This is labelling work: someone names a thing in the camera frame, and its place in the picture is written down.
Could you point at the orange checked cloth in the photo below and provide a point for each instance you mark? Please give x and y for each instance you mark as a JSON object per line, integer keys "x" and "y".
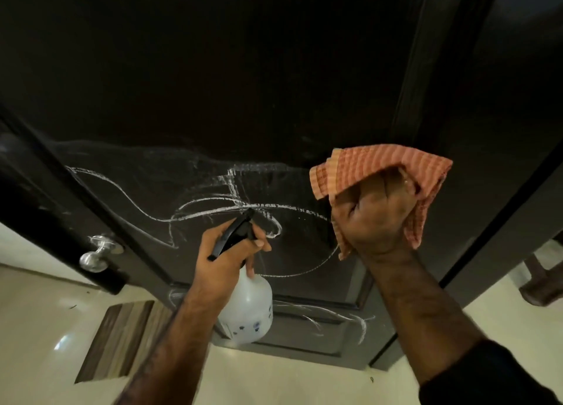
{"x": 387, "y": 158}

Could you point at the person's right hand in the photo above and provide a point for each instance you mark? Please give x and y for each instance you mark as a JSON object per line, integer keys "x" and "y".
{"x": 378, "y": 220}

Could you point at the person's right forearm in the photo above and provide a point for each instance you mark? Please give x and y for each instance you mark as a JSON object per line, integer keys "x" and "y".
{"x": 422, "y": 317}

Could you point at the person's left forearm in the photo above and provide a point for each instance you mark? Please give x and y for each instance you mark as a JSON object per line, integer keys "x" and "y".
{"x": 171, "y": 356}

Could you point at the brown plastic stool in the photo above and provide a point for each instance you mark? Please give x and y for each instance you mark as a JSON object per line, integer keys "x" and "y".
{"x": 543, "y": 281}

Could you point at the black right sleeve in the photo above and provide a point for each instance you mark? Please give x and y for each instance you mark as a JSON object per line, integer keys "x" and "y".
{"x": 484, "y": 378}

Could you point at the white spray bottle black trigger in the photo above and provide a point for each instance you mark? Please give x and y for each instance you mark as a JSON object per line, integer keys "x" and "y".
{"x": 248, "y": 308}

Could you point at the person's left hand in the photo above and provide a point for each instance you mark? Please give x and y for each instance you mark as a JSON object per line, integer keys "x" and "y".
{"x": 220, "y": 268}

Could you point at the brown striped doormat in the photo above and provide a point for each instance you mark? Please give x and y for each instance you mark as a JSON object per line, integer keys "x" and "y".
{"x": 118, "y": 343}

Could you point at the black wooden door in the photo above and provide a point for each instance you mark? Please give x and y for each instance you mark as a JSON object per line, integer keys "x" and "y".
{"x": 220, "y": 66}

